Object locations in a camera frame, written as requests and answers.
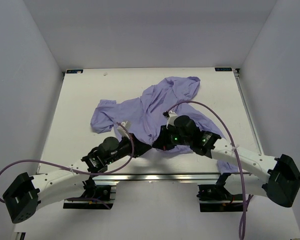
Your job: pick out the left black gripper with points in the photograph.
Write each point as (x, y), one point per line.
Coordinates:
(139, 148)

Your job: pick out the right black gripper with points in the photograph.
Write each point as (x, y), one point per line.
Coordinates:
(162, 142)

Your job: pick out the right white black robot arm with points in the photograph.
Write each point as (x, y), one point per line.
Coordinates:
(277, 178)

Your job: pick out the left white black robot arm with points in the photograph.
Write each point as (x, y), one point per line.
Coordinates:
(26, 194)

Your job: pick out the right blue table label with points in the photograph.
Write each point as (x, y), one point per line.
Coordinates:
(229, 69)

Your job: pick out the blue table label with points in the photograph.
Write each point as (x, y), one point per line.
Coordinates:
(229, 69)
(74, 71)

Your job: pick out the left blue table label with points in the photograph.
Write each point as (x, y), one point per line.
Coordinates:
(74, 71)

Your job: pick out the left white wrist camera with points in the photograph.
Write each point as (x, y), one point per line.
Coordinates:
(123, 128)

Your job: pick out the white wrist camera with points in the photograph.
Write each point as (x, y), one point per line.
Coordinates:
(171, 117)
(123, 128)

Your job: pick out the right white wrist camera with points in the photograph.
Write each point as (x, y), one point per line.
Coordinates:
(171, 117)

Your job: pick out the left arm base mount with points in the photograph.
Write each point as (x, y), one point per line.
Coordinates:
(95, 196)

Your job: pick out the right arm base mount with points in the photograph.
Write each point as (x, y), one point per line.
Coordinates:
(215, 198)

